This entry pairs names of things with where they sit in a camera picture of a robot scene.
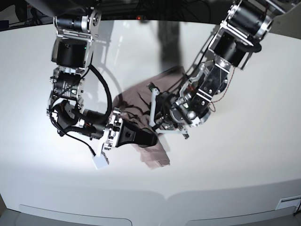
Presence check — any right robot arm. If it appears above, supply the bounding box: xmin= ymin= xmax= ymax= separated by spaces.
xmin=47 ymin=0 xmax=158 ymax=150

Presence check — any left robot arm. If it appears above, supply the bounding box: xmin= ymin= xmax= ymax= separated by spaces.
xmin=149 ymin=0 xmax=300 ymax=137

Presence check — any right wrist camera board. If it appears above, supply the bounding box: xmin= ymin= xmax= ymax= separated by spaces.
xmin=92 ymin=154 xmax=109 ymax=170

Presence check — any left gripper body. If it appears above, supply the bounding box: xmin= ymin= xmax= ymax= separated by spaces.
xmin=157 ymin=91 xmax=186 ymax=131

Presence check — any pink T-shirt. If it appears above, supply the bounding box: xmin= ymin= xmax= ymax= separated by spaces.
xmin=112 ymin=66 xmax=184 ymax=170

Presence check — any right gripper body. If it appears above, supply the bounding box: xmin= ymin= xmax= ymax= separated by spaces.
xmin=97 ymin=107 xmax=123 ymax=157

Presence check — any black power strip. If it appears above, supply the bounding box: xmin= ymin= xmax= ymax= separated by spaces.
xmin=101 ymin=14 xmax=143 ymax=21

